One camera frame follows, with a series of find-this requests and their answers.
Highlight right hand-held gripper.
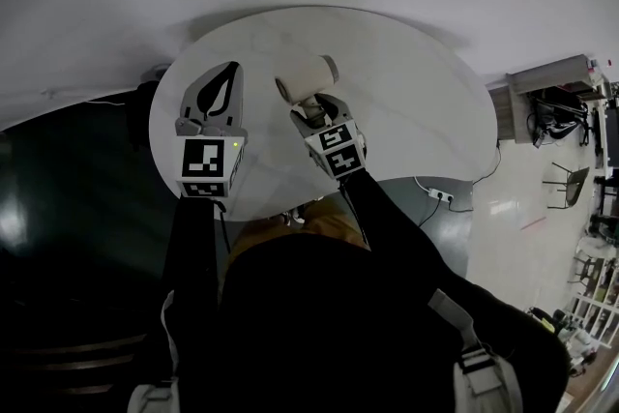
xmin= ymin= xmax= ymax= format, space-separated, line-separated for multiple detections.
xmin=288 ymin=92 xmax=368 ymax=182

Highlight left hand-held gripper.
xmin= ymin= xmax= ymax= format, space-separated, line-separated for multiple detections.
xmin=173 ymin=60 xmax=250 ymax=200

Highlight cream hair dryer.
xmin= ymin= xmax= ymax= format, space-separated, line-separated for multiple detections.
xmin=274 ymin=54 xmax=340 ymax=131

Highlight white round table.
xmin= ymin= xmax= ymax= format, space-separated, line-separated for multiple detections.
xmin=148 ymin=4 xmax=499 ymax=222

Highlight person's left forearm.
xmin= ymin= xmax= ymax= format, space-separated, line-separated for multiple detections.
xmin=162 ymin=196 xmax=228 ymax=306

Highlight person's right forearm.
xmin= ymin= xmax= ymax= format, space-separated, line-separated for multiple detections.
xmin=340 ymin=168 xmax=465 ymax=301

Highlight person's yellow trousers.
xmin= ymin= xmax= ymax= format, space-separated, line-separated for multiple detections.
xmin=226 ymin=200 xmax=371 ymax=267

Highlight grey open shelf cabinet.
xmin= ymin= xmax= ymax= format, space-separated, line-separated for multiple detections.
xmin=487 ymin=54 xmax=610 ymax=145

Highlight person's black torso clothing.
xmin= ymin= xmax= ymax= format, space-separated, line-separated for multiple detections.
xmin=171 ymin=234 xmax=572 ymax=413

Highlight black bag in cabinet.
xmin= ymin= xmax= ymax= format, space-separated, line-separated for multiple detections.
xmin=529 ymin=94 xmax=589 ymax=146

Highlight dark metal chair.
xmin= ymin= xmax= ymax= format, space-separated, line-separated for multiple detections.
xmin=545 ymin=161 xmax=591 ymax=211

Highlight dark wooden furniture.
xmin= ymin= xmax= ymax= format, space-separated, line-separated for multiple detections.
xmin=0 ymin=294 xmax=165 ymax=413

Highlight white cubby shelf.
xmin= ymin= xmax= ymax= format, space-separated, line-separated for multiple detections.
xmin=563 ymin=251 xmax=619 ymax=354

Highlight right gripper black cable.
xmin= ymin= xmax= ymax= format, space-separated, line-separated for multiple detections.
xmin=340 ymin=180 xmax=371 ymax=251

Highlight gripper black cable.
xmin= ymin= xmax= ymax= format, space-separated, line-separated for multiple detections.
xmin=215 ymin=199 xmax=232 ymax=253
xmin=340 ymin=180 xmax=371 ymax=251

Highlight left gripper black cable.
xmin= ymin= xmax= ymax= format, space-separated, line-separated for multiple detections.
xmin=215 ymin=199 xmax=232 ymax=253

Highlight black power strip cable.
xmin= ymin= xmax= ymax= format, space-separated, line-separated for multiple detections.
xmin=448 ymin=142 xmax=502 ymax=213

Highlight grey left shoulder strap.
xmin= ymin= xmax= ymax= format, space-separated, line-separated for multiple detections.
xmin=128 ymin=289 xmax=180 ymax=413

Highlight grey shoulder strap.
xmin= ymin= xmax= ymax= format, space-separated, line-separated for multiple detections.
xmin=427 ymin=288 xmax=523 ymax=413
xmin=128 ymin=289 xmax=180 ymax=413

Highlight grey right shoulder strap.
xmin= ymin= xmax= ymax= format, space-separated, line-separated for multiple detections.
xmin=427 ymin=288 xmax=523 ymax=413

